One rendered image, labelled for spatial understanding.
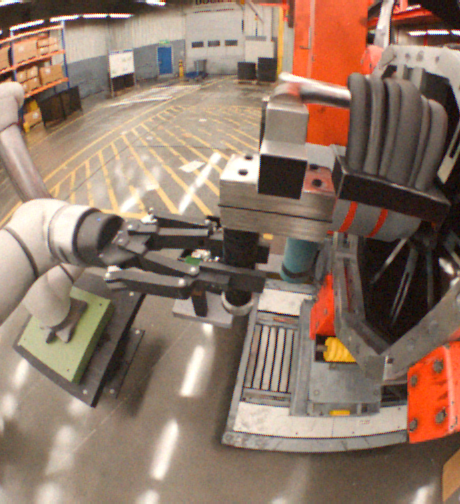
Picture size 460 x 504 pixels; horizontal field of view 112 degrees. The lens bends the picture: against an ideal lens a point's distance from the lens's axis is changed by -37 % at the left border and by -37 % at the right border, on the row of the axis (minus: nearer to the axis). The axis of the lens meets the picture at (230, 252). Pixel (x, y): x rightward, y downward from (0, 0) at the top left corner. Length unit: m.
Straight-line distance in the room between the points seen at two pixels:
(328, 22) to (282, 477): 1.54
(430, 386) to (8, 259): 0.49
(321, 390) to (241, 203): 0.77
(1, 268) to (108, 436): 0.93
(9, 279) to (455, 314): 0.48
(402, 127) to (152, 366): 1.12
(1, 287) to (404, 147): 0.42
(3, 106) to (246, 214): 0.78
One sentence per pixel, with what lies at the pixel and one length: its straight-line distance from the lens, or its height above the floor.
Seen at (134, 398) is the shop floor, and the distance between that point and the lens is 1.12.
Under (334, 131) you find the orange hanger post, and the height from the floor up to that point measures 0.83.
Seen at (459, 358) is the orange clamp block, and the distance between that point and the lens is 0.26.
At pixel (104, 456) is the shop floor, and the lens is 1.18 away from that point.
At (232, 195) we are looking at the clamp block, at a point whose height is 0.94.
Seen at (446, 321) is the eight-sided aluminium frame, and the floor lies 0.89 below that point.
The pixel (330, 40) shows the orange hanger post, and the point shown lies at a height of 1.13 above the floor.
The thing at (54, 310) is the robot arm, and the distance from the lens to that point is 0.84.
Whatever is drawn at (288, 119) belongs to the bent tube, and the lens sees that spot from 0.16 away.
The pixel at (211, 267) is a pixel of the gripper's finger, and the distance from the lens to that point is 0.25.
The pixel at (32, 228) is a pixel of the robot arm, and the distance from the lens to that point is 0.38.
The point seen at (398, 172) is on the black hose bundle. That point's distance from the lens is 0.16.
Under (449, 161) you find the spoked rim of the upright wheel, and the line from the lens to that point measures 0.44.
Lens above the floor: 1.04
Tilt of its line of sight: 47 degrees down
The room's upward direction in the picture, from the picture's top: straight up
